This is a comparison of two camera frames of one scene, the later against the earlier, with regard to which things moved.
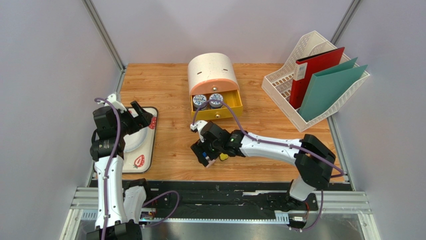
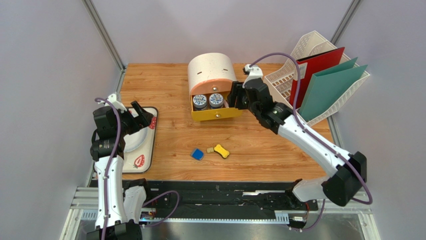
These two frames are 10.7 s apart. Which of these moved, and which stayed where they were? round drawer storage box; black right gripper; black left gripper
Moved: black right gripper
Stayed: round drawer storage box; black left gripper
